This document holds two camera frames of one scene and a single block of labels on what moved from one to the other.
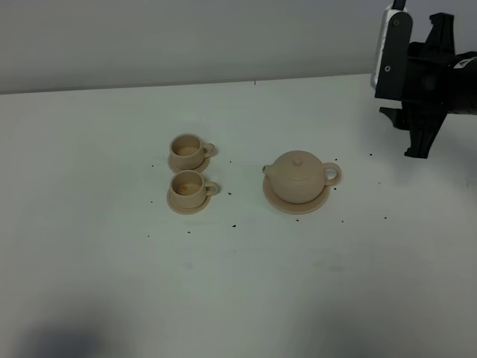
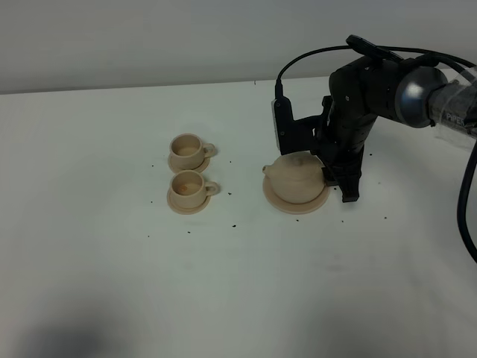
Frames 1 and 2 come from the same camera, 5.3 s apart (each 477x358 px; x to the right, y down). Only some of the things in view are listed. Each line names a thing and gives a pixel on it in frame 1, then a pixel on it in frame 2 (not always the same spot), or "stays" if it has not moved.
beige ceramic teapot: x=299 y=177 stays
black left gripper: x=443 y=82 → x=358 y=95
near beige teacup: x=188 y=189 stays
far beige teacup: x=187 y=151 stays
